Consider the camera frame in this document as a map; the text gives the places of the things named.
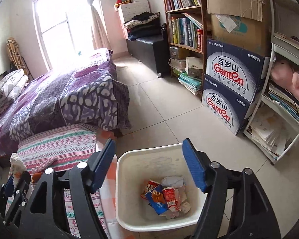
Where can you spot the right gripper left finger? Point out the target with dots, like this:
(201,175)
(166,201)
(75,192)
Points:
(44,216)

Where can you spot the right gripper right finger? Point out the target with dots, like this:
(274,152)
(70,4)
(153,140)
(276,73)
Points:
(252,215)

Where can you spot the white plastic trash bin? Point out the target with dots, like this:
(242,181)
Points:
(138,172)

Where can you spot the crumpled white paper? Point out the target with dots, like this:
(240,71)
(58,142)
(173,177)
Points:
(17,166)

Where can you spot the patterned striped tablecloth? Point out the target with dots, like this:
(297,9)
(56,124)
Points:
(71,145)

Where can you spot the red snack wrapper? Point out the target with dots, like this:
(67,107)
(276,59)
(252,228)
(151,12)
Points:
(172,198)

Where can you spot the blue snack wrapper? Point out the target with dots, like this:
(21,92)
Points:
(156,200)

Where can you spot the white metal rack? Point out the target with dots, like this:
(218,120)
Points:
(274,124)

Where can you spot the lower Ganten water carton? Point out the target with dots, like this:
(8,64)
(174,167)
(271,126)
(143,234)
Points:
(229,107)

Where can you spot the ganten water carton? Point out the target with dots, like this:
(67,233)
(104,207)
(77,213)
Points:
(229,107)
(240,70)

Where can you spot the folded white quilt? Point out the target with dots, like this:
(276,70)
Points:
(11,87)

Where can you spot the purple patterned bed blanket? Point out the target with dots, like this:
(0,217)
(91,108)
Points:
(87,92)

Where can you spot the upper Ganten water carton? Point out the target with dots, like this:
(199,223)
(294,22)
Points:
(240,70)

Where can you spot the pink plush toy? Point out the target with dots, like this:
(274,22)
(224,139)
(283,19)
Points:
(283,75)

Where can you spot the plaid folded chair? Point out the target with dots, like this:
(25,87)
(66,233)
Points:
(17,61)

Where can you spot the pink curtain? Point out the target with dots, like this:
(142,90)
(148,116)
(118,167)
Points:
(99,35)

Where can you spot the black leather bench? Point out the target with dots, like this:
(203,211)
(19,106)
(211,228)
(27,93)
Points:
(153,51)

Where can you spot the brown cardboard box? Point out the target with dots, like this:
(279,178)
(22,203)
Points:
(243,23)

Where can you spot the folded clothes pile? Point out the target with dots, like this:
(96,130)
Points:
(143,25)

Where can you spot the white drawer cabinet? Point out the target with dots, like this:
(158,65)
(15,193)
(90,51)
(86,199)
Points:
(127,11)

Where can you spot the wooden bookshelf with books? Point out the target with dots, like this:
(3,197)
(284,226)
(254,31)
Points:
(187,32)

